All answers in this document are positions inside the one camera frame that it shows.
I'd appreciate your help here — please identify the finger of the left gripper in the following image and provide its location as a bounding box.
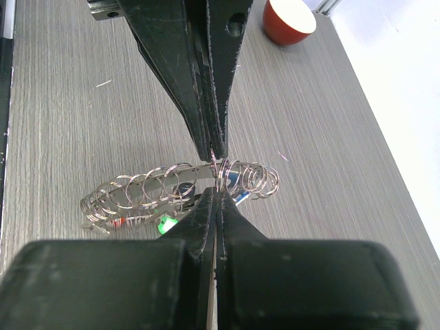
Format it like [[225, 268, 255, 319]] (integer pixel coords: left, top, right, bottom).
[[206, 1, 253, 158]]

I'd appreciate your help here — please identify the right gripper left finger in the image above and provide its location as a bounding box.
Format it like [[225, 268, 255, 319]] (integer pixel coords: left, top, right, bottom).
[[1, 188, 215, 329]]

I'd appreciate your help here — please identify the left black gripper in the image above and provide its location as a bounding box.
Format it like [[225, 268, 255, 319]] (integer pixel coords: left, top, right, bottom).
[[87, 0, 211, 162]]

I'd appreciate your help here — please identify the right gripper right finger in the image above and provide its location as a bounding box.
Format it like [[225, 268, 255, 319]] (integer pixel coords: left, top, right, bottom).
[[216, 192, 419, 329]]

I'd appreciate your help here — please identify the green key tag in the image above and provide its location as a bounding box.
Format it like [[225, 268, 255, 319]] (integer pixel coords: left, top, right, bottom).
[[157, 214, 178, 235]]

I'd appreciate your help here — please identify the red key tag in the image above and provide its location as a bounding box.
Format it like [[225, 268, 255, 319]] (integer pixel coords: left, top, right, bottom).
[[109, 218, 125, 228]]

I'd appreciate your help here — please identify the blue key tag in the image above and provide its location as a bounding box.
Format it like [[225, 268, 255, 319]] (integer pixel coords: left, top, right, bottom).
[[226, 172, 250, 206]]

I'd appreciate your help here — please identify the black key tag with key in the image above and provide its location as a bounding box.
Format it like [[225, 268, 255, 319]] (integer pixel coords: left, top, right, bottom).
[[173, 182, 195, 202]]

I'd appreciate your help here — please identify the large silver keyring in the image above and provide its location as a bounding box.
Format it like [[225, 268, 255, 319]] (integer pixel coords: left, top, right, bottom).
[[80, 159, 280, 234]]

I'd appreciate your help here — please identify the red bowl white inside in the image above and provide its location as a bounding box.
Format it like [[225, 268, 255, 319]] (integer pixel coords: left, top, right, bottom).
[[263, 0, 317, 46]]

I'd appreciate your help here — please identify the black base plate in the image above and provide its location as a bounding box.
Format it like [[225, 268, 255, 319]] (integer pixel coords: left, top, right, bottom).
[[0, 0, 17, 217]]

